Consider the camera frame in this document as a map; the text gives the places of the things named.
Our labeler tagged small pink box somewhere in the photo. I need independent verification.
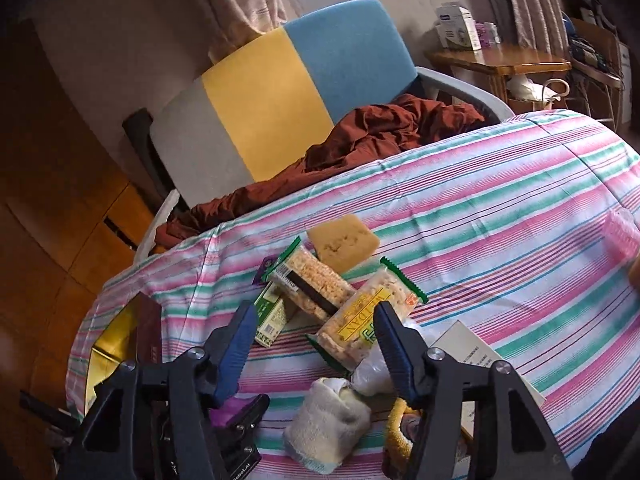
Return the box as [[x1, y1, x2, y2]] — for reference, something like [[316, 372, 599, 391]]
[[474, 21, 501, 46]]

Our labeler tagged white paper box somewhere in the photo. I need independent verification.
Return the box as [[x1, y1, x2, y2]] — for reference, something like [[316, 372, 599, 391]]
[[427, 321, 546, 453]]

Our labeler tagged rice cracker packet black stripe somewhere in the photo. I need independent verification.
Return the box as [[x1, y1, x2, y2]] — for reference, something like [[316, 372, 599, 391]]
[[262, 237, 358, 333]]

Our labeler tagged white bag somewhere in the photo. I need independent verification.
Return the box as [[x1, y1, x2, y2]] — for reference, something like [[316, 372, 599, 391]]
[[507, 77, 571, 111]]

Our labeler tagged gold-lined gift box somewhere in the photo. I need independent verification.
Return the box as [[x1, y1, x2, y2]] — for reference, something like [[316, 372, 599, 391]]
[[85, 292, 166, 406]]

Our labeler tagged cluttered shelf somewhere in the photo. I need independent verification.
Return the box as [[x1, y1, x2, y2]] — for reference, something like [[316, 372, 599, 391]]
[[560, 0, 636, 131]]

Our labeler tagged grey yellow blue chair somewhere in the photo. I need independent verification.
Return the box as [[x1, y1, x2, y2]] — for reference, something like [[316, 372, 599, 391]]
[[122, 0, 516, 261]]

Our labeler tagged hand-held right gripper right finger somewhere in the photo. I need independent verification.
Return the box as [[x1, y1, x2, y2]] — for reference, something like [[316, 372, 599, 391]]
[[372, 301, 573, 480]]

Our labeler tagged white towel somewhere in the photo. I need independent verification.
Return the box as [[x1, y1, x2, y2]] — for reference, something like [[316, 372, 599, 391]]
[[282, 377, 372, 476]]

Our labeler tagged yellow fuzzy item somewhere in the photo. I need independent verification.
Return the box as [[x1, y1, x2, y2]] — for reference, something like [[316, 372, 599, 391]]
[[385, 397, 426, 467]]

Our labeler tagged cracker packet with yellow label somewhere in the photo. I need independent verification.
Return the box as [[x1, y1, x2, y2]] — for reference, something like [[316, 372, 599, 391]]
[[306, 256, 430, 378]]

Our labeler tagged wooden side table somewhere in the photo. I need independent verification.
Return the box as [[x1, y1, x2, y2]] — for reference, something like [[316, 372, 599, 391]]
[[425, 42, 573, 111]]

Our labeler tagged pink translucent plastic container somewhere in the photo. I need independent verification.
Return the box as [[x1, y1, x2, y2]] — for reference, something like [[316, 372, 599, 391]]
[[602, 210, 640, 271]]

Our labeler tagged yellow sponge block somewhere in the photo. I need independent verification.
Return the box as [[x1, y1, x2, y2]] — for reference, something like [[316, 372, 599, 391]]
[[306, 214, 381, 276]]

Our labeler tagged small purple packet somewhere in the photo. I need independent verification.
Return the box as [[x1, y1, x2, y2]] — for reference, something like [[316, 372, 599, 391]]
[[255, 255, 281, 286]]

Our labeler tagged small green box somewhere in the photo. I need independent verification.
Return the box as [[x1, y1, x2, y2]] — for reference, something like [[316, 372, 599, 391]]
[[252, 280, 301, 348]]

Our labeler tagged beige curtain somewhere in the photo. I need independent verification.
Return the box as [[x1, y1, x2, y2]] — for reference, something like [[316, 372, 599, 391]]
[[492, 0, 566, 56], [180, 0, 291, 61]]

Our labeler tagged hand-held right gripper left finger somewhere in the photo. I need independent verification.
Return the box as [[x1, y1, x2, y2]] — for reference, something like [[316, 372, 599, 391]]
[[57, 301, 261, 480]]

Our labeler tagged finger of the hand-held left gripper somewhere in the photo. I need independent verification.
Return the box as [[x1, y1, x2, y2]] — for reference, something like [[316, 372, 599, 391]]
[[227, 394, 271, 453]]

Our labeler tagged red-brown cloth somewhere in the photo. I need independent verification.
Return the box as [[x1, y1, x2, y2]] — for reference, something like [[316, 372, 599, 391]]
[[155, 94, 486, 256]]

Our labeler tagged wooden cabinet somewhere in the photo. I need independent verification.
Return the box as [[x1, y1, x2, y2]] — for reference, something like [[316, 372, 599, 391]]
[[0, 20, 156, 411]]

